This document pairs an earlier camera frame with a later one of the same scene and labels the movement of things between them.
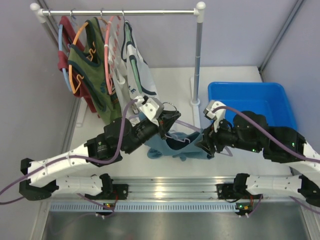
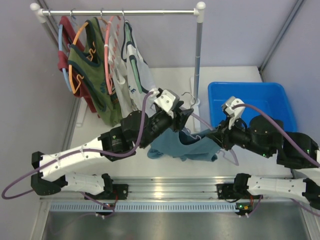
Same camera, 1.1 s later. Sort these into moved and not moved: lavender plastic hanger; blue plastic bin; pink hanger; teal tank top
Moved: lavender plastic hanger
Not moved: blue plastic bin; teal tank top; pink hanger
